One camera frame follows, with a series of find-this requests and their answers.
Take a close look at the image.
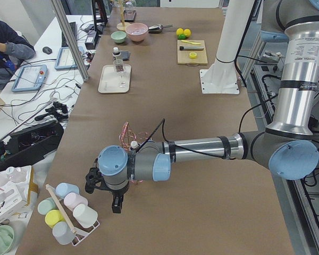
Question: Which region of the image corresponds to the wooden cutting board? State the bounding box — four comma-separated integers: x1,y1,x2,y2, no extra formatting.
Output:
177,40,208,65

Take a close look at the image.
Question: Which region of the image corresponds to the person in dark jacket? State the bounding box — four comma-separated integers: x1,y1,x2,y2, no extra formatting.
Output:
0,20,36,90

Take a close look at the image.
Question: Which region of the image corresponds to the aluminium frame post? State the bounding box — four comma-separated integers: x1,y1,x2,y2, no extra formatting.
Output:
51,0,89,82

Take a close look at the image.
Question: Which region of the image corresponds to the white mug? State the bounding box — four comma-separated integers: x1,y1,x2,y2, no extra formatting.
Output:
73,204,98,228

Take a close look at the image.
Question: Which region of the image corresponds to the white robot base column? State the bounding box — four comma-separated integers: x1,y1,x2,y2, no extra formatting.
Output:
200,0,255,94

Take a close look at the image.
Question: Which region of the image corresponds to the yellow mug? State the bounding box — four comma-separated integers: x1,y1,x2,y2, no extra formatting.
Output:
45,209,65,228

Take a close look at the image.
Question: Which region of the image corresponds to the green mug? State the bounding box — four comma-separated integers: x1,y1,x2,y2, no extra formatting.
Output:
37,197,58,215

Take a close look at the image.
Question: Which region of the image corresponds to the blue teach pendant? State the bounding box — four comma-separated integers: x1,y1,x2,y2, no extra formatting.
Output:
11,64,48,92
55,47,77,71

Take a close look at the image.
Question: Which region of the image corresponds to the metal scoop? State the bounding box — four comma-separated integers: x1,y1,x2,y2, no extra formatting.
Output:
148,24,173,33

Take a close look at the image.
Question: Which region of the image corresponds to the beige tray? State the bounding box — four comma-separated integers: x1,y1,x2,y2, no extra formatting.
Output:
98,64,131,94

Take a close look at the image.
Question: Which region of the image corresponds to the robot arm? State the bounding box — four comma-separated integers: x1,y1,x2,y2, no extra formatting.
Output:
85,1,319,213

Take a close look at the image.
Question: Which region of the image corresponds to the wooden cup tree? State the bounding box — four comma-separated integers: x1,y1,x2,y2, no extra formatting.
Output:
111,0,130,31

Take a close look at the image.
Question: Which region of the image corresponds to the yellow lemon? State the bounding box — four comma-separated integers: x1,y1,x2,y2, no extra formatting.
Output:
176,28,184,36

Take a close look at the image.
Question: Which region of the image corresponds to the copper wire bottle basket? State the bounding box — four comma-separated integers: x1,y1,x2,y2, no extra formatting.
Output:
119,122,149,151

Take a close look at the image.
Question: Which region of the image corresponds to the grey mug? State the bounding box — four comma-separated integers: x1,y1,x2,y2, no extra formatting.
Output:
52,221,75,245

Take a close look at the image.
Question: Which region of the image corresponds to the black equipment case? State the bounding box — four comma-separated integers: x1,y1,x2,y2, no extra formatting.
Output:
0,120,64,172

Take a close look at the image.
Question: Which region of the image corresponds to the yellow peeler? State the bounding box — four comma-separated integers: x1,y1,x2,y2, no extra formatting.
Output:
181,40,201,45

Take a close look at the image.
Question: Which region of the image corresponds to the pink bowl with ice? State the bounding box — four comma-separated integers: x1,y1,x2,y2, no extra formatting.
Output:
125,23,148,42

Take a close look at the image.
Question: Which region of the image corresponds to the wooden rack handle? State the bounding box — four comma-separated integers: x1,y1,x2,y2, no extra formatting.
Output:
45,184,77,234

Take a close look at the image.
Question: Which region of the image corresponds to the black knife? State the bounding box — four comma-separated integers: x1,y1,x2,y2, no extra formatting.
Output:
179,46,204,51

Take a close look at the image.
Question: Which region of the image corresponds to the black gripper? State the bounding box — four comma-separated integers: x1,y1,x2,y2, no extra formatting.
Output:
85,158,129,214

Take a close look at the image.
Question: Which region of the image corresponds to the wine glass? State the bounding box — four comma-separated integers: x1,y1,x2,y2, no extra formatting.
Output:
113,59,125,88

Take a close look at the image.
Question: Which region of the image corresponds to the pink mug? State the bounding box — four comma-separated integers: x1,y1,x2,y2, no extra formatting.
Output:
64,192,88,211

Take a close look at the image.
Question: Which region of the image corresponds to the white cardboard box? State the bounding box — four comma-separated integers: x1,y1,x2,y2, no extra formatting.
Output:
0,165,39,223

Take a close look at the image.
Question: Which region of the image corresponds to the black computer mouse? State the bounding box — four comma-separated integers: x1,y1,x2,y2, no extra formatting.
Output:
43,46,53,55

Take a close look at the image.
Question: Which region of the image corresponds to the white wire cup rack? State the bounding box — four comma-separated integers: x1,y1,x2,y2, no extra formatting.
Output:
60,202,100,246

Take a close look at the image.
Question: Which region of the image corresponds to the tea bottle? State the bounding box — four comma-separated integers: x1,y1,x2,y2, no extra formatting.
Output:
113,47,123,72
130,141,140,151

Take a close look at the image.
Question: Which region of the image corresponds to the blue mug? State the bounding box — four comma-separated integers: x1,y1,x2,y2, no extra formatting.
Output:
55,182,80,199

